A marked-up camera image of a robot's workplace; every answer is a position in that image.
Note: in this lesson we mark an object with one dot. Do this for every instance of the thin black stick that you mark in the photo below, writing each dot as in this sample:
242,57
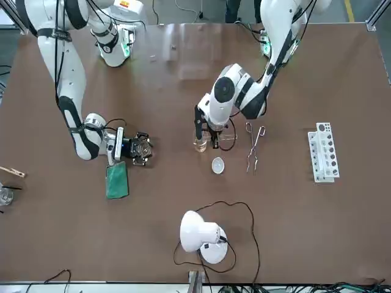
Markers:
12,186

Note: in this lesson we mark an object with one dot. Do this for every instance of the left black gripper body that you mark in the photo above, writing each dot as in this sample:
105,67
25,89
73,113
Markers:
214,125

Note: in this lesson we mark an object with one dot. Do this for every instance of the small clear glass beaker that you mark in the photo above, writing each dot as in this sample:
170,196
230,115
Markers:
144,150

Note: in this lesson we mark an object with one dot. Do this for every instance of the white test tube rack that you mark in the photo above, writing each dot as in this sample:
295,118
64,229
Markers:
323,152

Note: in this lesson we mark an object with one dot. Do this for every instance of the wooden clothespin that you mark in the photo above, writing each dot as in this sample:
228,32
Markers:
13,171

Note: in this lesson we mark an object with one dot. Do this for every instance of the clear glass jar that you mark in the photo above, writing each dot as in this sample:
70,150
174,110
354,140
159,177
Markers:
6,196

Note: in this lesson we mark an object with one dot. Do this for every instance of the green folded cloth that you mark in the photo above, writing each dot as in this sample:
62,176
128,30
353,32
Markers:
117,180

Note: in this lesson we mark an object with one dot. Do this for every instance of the person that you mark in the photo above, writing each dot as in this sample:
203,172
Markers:
235,9

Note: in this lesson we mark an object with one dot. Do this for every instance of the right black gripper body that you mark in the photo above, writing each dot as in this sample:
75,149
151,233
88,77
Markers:
129,148

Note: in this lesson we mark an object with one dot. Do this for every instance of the small white ceramic dish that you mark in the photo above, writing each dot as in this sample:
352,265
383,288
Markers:
218,165

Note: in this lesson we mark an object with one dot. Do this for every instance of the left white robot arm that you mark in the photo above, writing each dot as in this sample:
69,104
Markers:
275,24

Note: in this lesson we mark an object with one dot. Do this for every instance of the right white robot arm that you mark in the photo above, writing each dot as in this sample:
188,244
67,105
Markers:
70,76

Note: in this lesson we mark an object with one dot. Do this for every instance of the white desk lamp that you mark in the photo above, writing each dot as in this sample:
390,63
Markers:
198,232

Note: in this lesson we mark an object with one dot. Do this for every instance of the large clear glass beaker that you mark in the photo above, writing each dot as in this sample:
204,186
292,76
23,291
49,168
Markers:
201,145

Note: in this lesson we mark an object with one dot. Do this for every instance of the metal crucible tongs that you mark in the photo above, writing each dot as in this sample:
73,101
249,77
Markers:
253,149

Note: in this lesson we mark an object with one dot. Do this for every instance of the aluminium frame post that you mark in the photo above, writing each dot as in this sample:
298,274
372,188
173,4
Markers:
372,21

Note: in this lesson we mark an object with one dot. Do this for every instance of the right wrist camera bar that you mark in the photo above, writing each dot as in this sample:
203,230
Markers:
118,143

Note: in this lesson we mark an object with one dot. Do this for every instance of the clear glass test tube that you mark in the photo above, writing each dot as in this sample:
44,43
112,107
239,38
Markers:
228,138

